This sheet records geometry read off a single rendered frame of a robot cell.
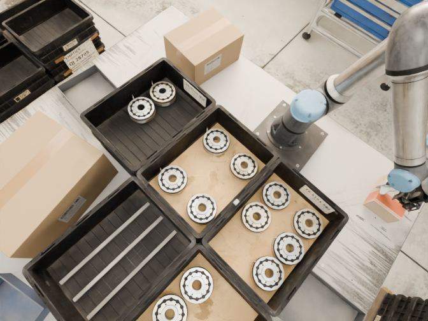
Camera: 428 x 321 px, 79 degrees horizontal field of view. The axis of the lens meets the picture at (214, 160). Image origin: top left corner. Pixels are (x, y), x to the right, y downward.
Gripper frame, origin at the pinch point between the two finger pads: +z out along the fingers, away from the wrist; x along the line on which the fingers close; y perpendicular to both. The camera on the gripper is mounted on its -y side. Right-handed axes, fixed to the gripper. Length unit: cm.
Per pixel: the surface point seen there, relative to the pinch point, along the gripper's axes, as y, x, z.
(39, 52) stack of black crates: 48, -180, 18
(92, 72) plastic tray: 41, -137, 4
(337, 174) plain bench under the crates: 3.7, -21.0, 5.3
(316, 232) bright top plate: 37.3, -19.6, -10.9
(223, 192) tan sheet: 47, -53, -8
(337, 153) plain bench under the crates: -5.3, -26.2, 5.3
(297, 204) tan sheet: 32.6, -29.7, -7.9
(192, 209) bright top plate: 60, -57, -11
